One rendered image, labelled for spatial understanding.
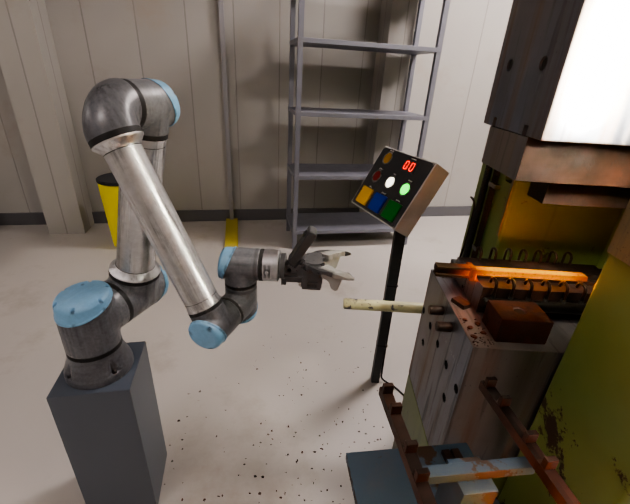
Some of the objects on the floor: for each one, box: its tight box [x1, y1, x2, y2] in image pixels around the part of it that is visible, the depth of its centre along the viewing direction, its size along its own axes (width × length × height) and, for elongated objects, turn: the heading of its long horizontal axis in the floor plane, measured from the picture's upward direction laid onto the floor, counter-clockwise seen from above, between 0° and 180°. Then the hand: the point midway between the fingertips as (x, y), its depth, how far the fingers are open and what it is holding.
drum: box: [96, 173, 119, 247], centre depth 320 cm, size 38×39×60 cm
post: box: [371, 230, 404, 383], centre depth 172 cm, size 4×4×108 cm
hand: (353, 263), depth 100 cm, fingers open, 14 cm apart
